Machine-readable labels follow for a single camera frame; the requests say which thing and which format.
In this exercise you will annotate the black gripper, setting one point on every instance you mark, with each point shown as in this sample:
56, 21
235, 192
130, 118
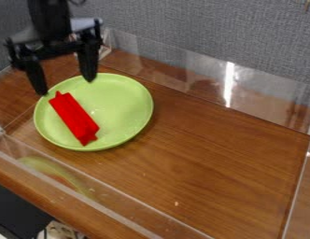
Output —
28, 48

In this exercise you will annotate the green round plate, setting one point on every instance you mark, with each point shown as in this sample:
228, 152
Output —
116, 101

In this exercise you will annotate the white power strip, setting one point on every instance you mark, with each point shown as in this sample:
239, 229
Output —
60, 231

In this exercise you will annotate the red plastic block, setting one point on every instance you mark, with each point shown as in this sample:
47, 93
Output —
74, 116

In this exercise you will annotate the clear acrylic corner bracket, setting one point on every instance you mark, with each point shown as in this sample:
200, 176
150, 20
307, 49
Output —
104, 50

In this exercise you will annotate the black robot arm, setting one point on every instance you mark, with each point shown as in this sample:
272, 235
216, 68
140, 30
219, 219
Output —
55, 34

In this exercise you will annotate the clear acrylic enclosure wall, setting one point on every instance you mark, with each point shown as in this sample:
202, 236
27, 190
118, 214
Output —
215, 170

